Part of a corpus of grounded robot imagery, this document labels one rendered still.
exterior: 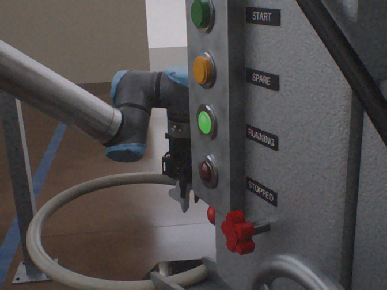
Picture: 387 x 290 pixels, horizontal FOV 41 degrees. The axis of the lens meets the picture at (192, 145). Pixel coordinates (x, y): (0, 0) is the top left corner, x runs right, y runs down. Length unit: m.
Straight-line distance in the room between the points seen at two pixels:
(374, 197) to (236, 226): 0.13
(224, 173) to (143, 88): 0.77
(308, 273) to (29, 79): 0.79
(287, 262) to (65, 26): 7.12
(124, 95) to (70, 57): 6.24
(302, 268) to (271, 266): 0.03
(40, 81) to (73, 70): 6.44
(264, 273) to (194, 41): 0.23
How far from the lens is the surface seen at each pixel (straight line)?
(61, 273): 1.04
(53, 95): 1.07
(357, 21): 0.35
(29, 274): 2.84
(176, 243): 2.95
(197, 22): 0.47
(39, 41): 7.49
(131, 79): 1.25
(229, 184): 0.48
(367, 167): 0.37
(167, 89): 1.22
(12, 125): 2.52
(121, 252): 2.92
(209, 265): 1.00
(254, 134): 0.45
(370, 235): 0.39
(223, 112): 0.46
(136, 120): 1.19
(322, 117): 0.38
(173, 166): 1.32
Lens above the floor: 1.46
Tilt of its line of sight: 19 degrees down
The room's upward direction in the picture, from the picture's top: 2 degrees counter-clockwise
